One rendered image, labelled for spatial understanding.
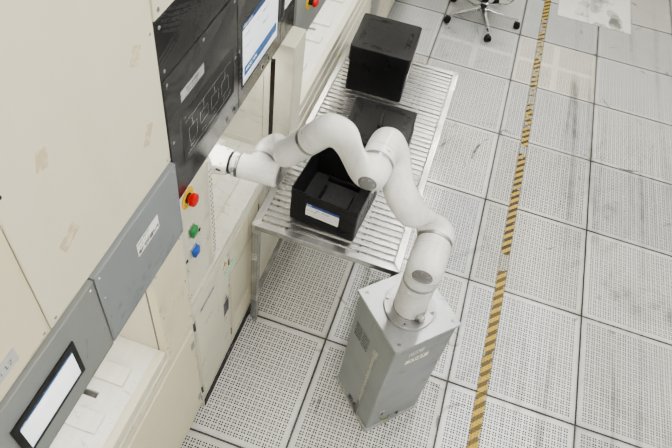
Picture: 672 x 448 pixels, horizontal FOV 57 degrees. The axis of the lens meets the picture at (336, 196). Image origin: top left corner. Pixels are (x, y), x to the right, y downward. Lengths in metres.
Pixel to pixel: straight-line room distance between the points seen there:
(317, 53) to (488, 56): 2.05
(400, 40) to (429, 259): 1.35
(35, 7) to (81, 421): 1.31
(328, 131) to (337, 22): 1.60
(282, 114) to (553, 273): 1.86
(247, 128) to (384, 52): 0.76
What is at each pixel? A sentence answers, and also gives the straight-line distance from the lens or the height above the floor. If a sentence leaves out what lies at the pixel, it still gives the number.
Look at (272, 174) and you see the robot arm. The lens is 1.99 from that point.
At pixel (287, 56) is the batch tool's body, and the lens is 2.22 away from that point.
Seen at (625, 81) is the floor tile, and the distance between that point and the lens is 5.13.
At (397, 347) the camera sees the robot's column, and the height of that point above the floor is 0.76.
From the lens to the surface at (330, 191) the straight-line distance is 2.56.
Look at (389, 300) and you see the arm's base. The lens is 2.29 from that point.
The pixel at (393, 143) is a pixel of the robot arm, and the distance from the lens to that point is 1.77.
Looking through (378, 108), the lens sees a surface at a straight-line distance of 2.82.
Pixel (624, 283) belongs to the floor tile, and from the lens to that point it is 3.76.
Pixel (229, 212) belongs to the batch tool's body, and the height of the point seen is 0.87.
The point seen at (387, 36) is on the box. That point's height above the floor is 1.01.
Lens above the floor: 2.70
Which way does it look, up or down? 49 degrees down
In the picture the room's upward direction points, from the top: 10 degrees clockwise
